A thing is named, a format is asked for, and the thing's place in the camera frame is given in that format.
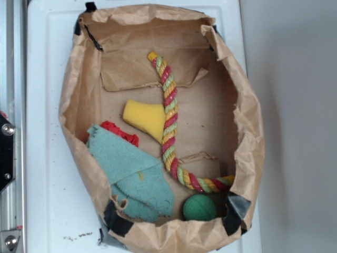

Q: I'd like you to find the white tray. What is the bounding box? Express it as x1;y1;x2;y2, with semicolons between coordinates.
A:
25;0;263;253

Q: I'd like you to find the teal cloth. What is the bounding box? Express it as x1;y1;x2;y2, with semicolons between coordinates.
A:
86;125;174;222

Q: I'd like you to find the brown paper bag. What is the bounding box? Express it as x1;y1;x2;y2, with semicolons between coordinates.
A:
59;2;265;252

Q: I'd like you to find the red crumpled object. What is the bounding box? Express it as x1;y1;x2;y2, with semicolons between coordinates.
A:
100;121;139;147

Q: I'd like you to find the green ball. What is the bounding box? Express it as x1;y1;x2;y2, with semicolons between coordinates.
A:
183;194;217;221

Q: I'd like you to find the black metal bracket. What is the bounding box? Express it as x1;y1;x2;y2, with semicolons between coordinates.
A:
0;111;15;193

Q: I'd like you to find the multicolored twisted rope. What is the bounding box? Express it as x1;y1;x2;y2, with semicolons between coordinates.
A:
147;52;235;194

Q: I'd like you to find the yellow sponge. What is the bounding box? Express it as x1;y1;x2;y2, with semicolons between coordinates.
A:
123;100;165;143

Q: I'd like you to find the metal frame rail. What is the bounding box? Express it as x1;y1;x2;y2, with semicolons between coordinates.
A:
1;1;28;252

